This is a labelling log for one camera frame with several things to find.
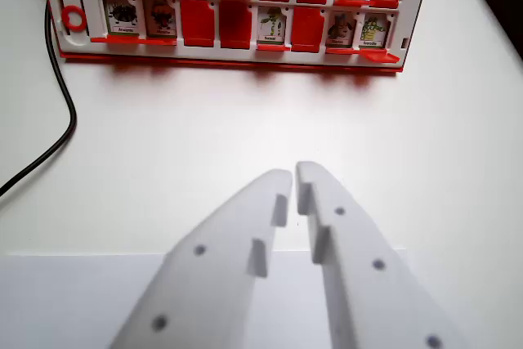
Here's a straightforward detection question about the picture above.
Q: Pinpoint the red and white game board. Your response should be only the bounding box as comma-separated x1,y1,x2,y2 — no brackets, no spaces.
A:
36,0,435,75

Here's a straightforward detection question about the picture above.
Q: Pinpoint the black power adapter box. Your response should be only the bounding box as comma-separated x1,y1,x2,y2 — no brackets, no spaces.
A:
480,0,523,60

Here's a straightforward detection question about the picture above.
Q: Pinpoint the long black cable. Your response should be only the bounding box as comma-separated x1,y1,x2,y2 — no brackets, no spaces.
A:
0,5,78,199

